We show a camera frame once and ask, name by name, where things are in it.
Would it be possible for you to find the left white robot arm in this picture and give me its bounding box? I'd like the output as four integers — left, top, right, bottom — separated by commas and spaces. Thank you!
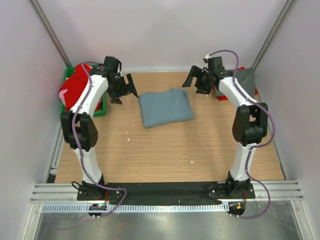
58, 56, 138, 201

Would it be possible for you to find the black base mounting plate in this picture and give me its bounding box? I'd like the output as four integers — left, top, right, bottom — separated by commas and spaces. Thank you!
71, 181, 256, 206

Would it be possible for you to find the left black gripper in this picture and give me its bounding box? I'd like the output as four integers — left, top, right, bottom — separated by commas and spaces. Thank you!
107, 73, 138, 105

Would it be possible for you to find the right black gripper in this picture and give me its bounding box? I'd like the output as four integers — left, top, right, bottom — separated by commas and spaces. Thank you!
182, 65, 213, 95

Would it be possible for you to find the folded grey t shirt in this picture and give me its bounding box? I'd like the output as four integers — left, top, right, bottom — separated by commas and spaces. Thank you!
212, 68, 256, 97

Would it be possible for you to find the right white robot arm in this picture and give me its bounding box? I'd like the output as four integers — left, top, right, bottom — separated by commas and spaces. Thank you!
182, 57, 268, 198

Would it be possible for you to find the red t shirt in bin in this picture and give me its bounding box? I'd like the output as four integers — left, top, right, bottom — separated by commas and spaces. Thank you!
58, 64, 89, 111

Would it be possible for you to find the blue-grey t shirt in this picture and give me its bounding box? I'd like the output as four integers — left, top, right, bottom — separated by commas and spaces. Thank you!
138, 88, 195, 128

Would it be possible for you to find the pink t shirt in bin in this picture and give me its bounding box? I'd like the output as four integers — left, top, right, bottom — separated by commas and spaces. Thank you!
58, 88, 68, 106

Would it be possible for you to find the green plastic bin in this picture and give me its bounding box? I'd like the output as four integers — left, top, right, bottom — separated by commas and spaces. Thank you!
60, 63, 109, 117

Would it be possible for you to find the white slotted cable duct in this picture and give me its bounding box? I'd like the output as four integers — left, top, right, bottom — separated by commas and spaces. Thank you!
42, 202, 229, 214

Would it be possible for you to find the folded red t shirt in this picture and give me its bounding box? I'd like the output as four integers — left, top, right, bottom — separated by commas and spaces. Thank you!
212, 66, 259, 102

